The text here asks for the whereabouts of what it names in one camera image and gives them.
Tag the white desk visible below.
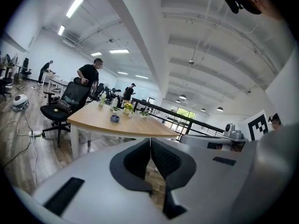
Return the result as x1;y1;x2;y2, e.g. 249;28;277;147
47;78;70;96
41;72;60;86

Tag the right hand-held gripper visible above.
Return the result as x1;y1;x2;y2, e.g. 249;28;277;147
181;110;269;152

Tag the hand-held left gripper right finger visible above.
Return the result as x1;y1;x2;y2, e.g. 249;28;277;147
150;138;252;224

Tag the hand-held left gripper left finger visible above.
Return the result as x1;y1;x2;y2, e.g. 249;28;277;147
32;138;169;224

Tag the large window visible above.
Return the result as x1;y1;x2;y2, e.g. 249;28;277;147
164;105;197;135

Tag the sunflower bouquet in vase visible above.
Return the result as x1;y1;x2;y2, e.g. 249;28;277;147
123;102;135;115

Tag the head-mounted camera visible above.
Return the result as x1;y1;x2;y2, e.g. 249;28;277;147
221;0;245;14

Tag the white cable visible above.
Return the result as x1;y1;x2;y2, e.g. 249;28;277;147
0;119;31;136

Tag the black mesh office chair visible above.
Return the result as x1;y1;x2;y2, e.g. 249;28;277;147
40;77;91;148

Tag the wooden table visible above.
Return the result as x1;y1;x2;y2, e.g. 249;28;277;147
131;97;225;142

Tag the brown bag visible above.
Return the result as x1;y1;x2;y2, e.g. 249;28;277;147
57;99;73;114

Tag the white round appliance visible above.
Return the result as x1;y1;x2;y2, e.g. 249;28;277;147
12;93;30;112

